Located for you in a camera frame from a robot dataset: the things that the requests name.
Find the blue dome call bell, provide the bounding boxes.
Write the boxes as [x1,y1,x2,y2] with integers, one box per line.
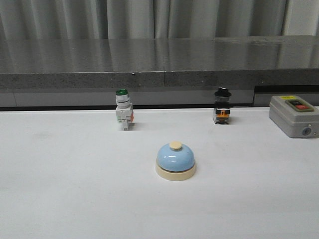
[155,141,196,181]

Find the dark grey stone counter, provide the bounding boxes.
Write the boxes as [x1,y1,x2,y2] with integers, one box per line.
[0,36,319,108]

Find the grey push button box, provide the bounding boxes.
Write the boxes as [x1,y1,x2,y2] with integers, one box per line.
[269,95,319,138]

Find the grey curtain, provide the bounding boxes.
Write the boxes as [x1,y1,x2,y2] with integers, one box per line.
[0,0,319,40]

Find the green pushbutton switch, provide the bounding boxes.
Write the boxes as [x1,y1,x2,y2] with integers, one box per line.
[116,89,134,130]

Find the black rotary selector switch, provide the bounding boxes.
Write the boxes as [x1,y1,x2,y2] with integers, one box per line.
[213,87,232,124]

